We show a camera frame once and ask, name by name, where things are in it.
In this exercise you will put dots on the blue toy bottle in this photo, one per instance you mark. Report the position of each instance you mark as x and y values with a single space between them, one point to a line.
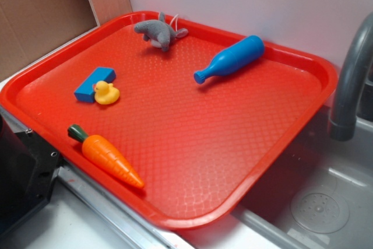
232 59

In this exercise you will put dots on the grey toy sink basin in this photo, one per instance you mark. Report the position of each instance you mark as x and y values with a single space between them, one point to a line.
318 193

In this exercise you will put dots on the brown cardboard panel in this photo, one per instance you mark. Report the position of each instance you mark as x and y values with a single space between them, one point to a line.
31 29

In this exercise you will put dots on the red plastic tray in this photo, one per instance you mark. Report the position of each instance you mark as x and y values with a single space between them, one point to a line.
198 148

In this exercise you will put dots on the blue rectangular block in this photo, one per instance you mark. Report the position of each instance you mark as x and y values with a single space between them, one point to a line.
85 92

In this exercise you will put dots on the grey plush mouse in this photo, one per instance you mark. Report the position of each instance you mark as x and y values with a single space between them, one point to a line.
160 33

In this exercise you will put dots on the yellow rubber duck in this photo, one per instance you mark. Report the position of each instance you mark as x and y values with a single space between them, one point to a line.
105 93

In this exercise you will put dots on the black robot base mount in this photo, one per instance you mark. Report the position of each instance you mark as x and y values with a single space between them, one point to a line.
29 166

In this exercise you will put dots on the orange toy carrot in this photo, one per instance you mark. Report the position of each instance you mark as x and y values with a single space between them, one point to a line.
106 156

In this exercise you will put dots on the grey toy faucet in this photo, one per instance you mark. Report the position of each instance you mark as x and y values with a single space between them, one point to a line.
353 96

